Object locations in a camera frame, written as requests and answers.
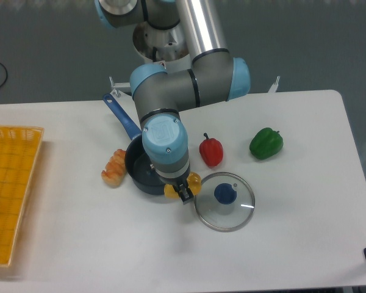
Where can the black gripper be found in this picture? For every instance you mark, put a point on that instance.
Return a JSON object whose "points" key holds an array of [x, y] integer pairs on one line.
{"points": [[184, 192]]}

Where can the yellow bell pepper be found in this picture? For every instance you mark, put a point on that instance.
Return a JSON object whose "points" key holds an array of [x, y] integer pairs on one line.
{"points": [[194, 184]]}

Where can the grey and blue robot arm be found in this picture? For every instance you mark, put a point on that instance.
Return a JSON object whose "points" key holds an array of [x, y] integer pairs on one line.
{"points": [[164, 137]]}

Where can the red bell pepper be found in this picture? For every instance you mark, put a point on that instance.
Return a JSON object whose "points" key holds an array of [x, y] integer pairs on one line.
{"points": [[211, 151]]}

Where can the green bell pepper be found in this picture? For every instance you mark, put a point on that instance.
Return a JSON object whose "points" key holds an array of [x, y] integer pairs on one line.
{"points": [[266, 143]]}

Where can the glass lid with blue knob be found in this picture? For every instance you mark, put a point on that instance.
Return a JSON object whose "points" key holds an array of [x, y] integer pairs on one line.
{"points": [[225, 203]]}

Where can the orange shrimp toy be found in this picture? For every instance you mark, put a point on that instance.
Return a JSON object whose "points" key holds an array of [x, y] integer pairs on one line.
{"points": [[115, 170]]}

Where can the yellow wicker basket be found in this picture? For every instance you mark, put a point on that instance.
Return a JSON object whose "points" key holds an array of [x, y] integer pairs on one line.
{"points": [[19, 150]]}

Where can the dark blue pot with handle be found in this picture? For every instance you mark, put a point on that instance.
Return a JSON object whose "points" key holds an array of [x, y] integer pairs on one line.
{"points": [[138, 164]]}

